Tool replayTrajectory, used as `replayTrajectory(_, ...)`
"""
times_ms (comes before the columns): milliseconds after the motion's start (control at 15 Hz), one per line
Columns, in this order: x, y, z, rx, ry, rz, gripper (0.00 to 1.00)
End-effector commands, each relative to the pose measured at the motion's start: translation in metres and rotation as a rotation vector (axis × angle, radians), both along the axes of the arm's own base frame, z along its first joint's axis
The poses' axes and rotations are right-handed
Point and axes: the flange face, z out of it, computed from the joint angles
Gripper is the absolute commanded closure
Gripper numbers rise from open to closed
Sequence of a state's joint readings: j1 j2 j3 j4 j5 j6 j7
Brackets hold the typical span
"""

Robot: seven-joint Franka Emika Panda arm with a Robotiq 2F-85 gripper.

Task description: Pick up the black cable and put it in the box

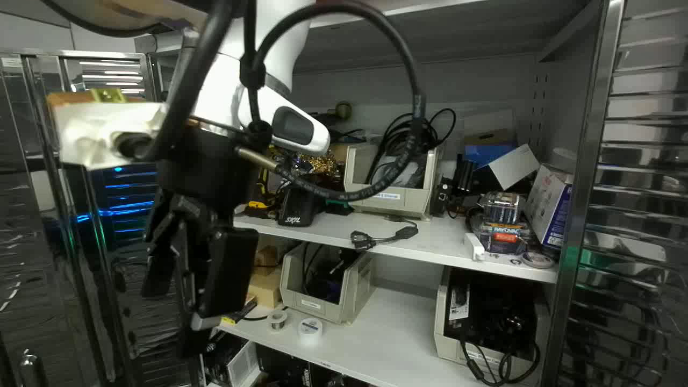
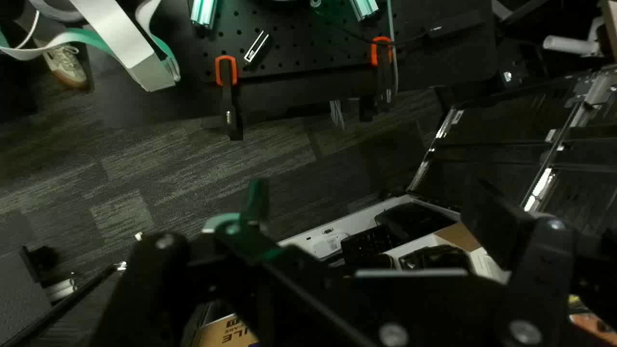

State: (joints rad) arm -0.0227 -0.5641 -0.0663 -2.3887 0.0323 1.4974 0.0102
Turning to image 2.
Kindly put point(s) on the white tube piece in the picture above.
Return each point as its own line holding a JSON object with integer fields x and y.
{"x": 570, "y": 46}

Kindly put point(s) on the green plastic clamp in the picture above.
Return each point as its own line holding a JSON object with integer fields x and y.
{"x": 257, "y": 204}

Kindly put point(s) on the brown cardboard box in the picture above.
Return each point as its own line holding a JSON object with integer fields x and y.
{"x": 224, "y": 331}

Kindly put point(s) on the beige shoe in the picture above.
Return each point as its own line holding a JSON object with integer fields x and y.
{"x": 66, "y": 65}

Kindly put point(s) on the green aluminium profile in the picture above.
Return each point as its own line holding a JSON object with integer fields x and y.
{"x": 203, "y": 13}
{"x": 363, "y": 7}

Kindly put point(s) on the black rack metal rails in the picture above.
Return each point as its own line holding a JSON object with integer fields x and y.
{"x": 502, "y": 142}

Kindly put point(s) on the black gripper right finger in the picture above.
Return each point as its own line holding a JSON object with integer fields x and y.
{"x": 537, "y": 277}

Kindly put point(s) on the small white bracket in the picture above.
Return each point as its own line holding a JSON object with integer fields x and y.
{"x": 257, "y": 47}

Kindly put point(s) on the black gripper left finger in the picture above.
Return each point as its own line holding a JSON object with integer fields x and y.
{"x": 151, "y": 290}

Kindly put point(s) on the black perforated board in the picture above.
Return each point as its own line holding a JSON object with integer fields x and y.
{"x": 309, "y": 40}

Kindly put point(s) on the orange black bar clamp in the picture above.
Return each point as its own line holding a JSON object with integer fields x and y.
{"x": 228, "y": 98}
{"x": 383, "y": 71}

